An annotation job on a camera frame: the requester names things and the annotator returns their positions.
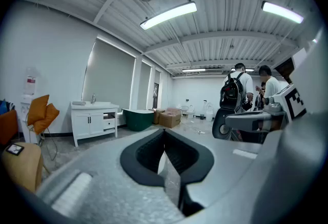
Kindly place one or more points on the chrome faucet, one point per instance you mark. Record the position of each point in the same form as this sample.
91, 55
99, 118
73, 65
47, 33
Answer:
93, 98

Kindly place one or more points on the white vanity cabinet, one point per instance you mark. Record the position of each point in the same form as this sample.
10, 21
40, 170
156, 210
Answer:
87, 123

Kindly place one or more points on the long ceiling lamp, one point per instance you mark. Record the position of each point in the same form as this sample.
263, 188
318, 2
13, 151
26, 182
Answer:
167, 16
193, 70
282, 12

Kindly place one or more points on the narrow gray roller blind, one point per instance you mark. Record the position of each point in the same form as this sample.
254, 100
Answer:
144, 87

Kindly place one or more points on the white plastic jug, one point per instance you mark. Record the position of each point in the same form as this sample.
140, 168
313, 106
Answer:
209, 114

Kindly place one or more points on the black deer picture frame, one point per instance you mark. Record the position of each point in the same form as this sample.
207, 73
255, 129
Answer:
15, 149

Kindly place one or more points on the orange cushion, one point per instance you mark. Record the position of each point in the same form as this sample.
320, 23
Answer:
38, 110
46, 119

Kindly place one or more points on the green bathtub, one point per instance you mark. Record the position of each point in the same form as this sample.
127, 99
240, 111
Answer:
138, 119

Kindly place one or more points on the blue striped pillow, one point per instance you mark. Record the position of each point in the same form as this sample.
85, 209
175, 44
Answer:
3, 107

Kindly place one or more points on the wide gray roller blind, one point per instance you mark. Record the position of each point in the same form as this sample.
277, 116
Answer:
110, 77

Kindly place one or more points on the oval wooden table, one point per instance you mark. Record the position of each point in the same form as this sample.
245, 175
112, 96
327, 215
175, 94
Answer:
23, 169

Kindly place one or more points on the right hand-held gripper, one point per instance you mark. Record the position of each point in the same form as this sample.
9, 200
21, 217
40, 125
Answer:
294, 102

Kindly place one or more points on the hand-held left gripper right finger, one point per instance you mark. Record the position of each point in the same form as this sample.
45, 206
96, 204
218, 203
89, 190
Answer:
225, 179

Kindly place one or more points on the cardboard box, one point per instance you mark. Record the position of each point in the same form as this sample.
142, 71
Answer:
169, 120
156, 115

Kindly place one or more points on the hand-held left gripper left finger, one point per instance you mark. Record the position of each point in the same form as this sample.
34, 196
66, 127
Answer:
102, 187

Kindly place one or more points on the white water dispenser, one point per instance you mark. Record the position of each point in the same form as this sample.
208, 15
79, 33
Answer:
27, 105

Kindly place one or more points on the orange armchair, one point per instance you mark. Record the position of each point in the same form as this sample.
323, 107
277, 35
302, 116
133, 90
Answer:
7, 125

